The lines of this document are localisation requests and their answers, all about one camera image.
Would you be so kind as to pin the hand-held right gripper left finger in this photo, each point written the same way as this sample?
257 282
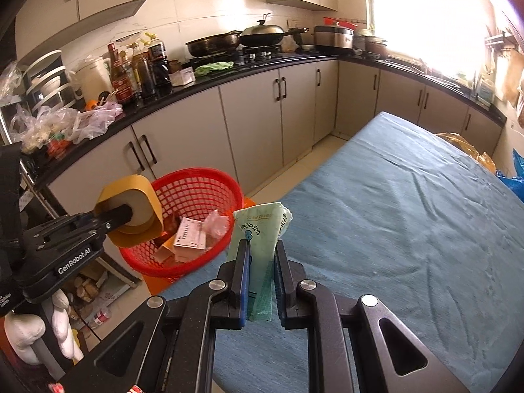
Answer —
245 290

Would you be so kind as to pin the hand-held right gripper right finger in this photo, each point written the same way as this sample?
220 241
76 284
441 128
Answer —
279 294

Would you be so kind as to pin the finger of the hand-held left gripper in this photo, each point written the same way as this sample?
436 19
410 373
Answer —
118 217

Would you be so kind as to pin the brown tape roll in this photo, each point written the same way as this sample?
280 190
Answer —
143 200

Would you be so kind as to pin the green tissue packet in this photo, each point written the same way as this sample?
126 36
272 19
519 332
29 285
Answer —
260 233

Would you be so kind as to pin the clear plastic wrapper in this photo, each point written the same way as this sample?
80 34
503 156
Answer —
217 223

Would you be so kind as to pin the white printed paper box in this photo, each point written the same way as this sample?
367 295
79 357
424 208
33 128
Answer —
190 237

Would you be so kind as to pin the red plastic basket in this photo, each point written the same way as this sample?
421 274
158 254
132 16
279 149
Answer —
196 184

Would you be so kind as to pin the person's left hand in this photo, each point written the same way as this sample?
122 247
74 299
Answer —
24 331

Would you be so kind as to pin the clear plastic bags pile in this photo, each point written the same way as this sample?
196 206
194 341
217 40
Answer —
69 125

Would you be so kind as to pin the blue tablecloth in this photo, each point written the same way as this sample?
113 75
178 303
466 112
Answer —
389 233

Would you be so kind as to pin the group of sauce bottles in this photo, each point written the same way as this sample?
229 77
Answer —
139 69

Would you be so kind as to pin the white dish rack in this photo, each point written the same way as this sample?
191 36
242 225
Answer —
47 82

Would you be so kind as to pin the small white cardboard box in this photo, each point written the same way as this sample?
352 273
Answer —
183 77

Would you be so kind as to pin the lower kitchen cabinets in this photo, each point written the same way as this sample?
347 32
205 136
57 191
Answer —
254 123

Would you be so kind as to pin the green cloth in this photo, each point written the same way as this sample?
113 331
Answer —
213 68

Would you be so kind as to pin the black kitchen countertop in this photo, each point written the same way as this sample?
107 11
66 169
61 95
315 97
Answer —
245 70

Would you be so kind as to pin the black frying pan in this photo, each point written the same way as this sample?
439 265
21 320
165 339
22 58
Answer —
213 45

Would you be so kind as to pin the gas stove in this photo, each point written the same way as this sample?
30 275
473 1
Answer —
254 55

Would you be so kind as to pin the black wok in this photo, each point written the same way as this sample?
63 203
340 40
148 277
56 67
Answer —
262 35

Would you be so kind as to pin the yellow plastic bag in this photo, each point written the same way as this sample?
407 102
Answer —
466 147

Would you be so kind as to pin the silver rice cooker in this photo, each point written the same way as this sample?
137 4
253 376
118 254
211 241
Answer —
333 39

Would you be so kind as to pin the blue plastic bag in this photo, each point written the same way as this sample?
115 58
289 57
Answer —
513 176

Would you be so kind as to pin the small dark pot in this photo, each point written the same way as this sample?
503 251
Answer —
370 45

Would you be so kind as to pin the kitchen window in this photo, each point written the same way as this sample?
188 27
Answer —
430 16

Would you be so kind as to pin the hanging wall items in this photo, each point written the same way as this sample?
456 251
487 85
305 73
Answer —
507 73

